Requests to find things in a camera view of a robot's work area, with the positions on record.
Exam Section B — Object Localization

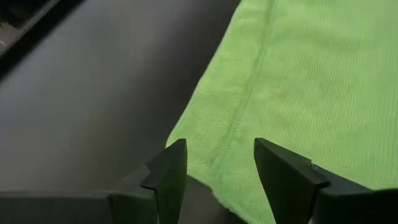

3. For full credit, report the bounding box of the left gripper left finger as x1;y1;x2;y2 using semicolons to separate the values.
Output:
108;138;188;224

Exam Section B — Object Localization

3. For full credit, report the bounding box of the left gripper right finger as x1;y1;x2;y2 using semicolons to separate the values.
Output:
254;138;374;224

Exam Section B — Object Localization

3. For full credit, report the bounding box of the green microfibre towel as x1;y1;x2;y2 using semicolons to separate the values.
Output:
165;0;398;224

